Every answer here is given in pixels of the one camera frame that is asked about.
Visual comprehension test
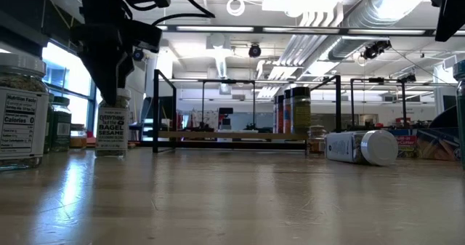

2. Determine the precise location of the black-lid jar yellow-green label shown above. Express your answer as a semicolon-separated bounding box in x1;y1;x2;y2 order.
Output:
290;86;312;135

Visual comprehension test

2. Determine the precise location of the black left camera cable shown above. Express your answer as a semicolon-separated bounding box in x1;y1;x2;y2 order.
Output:
126;0;217;27

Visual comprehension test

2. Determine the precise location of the small clear spice jar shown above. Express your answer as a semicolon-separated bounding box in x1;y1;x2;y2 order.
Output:
307;124;328;156
69;124;89;150

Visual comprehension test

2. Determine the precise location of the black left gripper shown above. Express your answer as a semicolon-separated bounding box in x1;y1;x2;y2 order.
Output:
70;19;136;107

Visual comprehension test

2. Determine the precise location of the blue plastic wrap box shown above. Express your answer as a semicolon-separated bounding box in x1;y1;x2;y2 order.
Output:
387;127;463;163

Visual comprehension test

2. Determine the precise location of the black computer monitor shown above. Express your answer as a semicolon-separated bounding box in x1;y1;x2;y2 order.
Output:
442;95;458;112
140;95;176;130

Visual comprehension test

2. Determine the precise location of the silver ventilation duct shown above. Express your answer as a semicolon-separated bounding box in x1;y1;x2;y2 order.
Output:
326;0;439;63

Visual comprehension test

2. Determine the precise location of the coiled white cable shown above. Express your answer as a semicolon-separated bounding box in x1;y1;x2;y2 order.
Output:
225;0;248;17

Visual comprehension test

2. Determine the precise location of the black metal frame station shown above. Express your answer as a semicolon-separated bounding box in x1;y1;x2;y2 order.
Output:
349;73;418;129

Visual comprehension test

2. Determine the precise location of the black-lid jar red label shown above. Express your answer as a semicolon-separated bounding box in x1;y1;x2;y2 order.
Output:
272;94;286;134

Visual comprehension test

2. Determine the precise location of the black-lid jar orange label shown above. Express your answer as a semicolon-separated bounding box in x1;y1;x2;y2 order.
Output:
283;89;293;134

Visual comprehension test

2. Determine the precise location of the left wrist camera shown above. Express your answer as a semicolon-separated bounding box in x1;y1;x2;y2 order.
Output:
126;18;163;54

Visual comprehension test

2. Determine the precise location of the long ceiling light strip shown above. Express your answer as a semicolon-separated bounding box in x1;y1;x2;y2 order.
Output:
155;24;465;37

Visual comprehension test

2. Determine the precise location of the black office chair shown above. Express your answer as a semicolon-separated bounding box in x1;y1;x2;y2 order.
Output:
428;104;459;130

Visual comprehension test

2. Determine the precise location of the white-lid bagel seasoning jar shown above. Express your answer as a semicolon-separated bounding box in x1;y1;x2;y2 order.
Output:
324;129;400;167
94;87;132;158
0;51;51;172

